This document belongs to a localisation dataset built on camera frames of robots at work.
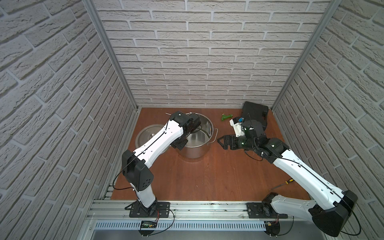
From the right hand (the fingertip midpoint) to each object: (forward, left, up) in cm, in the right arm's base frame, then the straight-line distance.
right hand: (225, 139), depth 73 cm
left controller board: (-31, +42, -26) cm, 58 cm away
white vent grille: (-31, +46, -23) cm, 60 cm away
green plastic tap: (+35, -8, -23) cm, 42 cm away
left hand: (+3, +29, -4) cm, 29 cm away
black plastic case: (+36, -29, -19) cm, 50 cm away
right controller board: (-36, -19, -23) cm, 47 cm away
